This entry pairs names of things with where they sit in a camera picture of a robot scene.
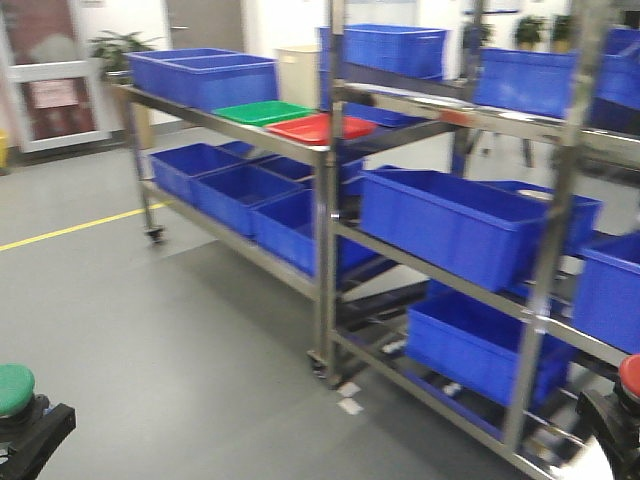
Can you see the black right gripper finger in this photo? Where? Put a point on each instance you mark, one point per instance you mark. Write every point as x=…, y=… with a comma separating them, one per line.
x=614, y=421

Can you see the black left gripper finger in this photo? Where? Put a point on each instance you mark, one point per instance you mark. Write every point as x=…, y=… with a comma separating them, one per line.
x=30, y=438

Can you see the green mushroom push button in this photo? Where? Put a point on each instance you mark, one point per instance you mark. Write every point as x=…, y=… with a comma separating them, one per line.
x=21, y=407

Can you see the red mushroom push button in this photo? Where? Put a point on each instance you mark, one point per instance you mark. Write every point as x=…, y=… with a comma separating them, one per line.
x=629, y=375

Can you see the steel shelving rack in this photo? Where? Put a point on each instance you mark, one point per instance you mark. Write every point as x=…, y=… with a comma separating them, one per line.
x=448, y=250

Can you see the green plastic tray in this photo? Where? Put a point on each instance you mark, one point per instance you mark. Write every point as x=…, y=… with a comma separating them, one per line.
x=263, y=113

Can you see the red plastic tray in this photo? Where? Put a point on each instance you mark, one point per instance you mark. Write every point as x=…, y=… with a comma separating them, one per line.
x=314, y=129

